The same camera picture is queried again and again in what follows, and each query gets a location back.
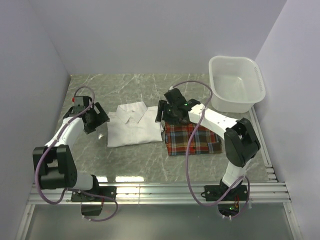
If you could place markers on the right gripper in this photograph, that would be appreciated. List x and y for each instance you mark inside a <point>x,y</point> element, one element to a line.
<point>162,106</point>

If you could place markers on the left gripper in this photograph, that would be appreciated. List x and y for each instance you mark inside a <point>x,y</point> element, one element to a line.
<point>101,117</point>

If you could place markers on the plaid shirt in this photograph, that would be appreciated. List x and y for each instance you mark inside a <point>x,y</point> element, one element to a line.
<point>182,138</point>

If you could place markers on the white long sleeve shirt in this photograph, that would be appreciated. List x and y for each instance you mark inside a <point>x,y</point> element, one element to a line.
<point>133,124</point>

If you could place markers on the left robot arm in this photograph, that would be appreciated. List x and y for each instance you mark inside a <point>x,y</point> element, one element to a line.
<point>54,165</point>

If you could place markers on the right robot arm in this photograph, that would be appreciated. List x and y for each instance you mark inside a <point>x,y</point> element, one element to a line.
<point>241,143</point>

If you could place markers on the white plastic basin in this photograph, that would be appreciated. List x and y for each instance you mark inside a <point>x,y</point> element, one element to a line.
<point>236,82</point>

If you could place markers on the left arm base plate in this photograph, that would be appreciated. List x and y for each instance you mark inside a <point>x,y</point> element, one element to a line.
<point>103,194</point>

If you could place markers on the aluminium mounting rail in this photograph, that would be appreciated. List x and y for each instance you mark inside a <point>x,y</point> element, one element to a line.
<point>167,193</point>

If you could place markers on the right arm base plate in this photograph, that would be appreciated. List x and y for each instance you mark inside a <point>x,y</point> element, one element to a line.
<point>212,193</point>

